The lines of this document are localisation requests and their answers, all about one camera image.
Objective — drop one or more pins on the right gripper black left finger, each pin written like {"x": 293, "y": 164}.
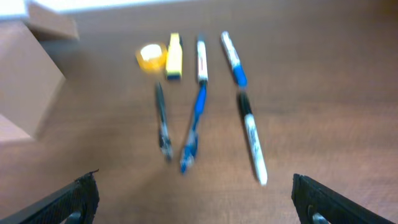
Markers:
{"x": 76, "y": 202}

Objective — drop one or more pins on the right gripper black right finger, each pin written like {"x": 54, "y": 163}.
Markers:
{"x": 316, "y": 203}

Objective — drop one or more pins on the black ballpoint pen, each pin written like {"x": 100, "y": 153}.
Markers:
{"x": 164, "y": 138}

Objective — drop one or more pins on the blue ballpoint pen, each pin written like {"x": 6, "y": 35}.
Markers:
{"x": 190, "y": 148}

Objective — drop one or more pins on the brown cardboard box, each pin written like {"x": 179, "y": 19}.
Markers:
{"x": 30, "y": 79}

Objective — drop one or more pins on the blue capped whiteboard marker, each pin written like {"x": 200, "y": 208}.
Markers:
{"x": 234, "y": 61}

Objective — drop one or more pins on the yellow tape roll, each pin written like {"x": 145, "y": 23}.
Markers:
{"x": 151, "y": 58}

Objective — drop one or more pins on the yellow highlighter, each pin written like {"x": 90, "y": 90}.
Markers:
{"x": 174, "y": 58}

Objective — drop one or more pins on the black capped whiteboard marker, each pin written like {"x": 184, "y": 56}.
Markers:
{"x": 202, "y": 74}

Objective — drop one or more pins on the black permanent marker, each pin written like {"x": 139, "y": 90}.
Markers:
{"x": 253, "y": 138}

